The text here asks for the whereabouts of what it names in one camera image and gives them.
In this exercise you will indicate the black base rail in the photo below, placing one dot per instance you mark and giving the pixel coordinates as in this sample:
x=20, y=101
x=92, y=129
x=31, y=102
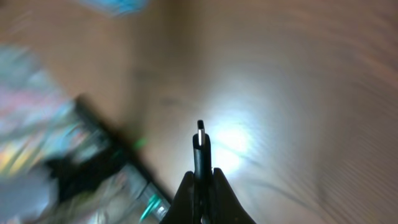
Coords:
x=101, y=177

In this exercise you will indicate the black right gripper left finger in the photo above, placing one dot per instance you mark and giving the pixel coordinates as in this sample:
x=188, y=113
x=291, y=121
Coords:
x=181, y=209

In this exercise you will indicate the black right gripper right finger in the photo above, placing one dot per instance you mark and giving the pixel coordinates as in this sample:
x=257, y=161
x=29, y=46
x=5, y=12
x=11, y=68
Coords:
x=227, y=208

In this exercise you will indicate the colourful painted backdrop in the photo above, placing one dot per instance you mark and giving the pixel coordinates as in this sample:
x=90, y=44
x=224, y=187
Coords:
x=41, y=134

